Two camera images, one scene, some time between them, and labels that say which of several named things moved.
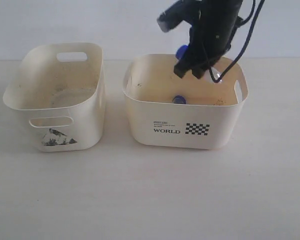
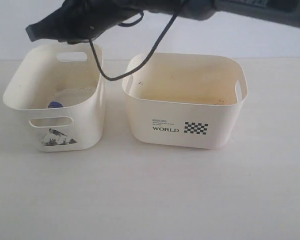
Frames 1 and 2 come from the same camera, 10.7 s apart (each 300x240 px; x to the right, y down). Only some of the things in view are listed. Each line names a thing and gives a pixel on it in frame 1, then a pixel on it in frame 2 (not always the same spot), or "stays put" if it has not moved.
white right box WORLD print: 163,110 stays put
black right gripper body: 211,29 -> 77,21
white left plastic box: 62,87 stays put
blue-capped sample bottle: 183,49 -> 55,104
